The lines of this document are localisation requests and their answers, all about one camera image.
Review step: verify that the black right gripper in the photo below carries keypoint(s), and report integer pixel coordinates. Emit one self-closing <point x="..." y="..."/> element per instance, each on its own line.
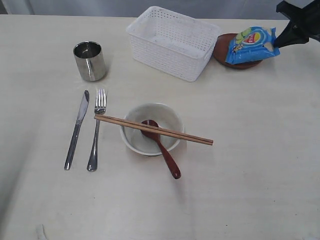
<point x="304" y="24"/>

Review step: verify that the brown wooden chopstick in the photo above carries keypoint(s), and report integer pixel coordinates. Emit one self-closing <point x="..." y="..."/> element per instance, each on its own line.
<point x="155" y="128"/>
<point x="155" y="132"/>

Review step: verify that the steel metal cup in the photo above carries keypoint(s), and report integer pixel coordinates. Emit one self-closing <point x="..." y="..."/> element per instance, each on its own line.
<point x="90" y="61"/>

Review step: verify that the silver metal knife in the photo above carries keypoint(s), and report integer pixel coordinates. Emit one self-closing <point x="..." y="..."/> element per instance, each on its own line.
<point x="80" y="117"/>

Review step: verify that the white plastic woven basket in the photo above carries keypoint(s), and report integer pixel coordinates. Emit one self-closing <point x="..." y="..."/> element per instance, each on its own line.
<point x="172" y="43"/>

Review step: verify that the reddish wooden spoon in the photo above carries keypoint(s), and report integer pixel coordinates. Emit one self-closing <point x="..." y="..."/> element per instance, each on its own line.
<point x="171" y="164"/>

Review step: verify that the silver metal fork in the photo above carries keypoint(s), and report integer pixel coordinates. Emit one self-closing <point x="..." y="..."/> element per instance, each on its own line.
<point x="99" y="109"/>

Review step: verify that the blue chips bag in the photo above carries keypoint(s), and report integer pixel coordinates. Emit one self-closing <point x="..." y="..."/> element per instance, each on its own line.
<point x="255" y="43"/>

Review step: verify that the brown wooden plate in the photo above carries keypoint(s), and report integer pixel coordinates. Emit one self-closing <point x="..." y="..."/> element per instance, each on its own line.
<point x="221" y="49"/>

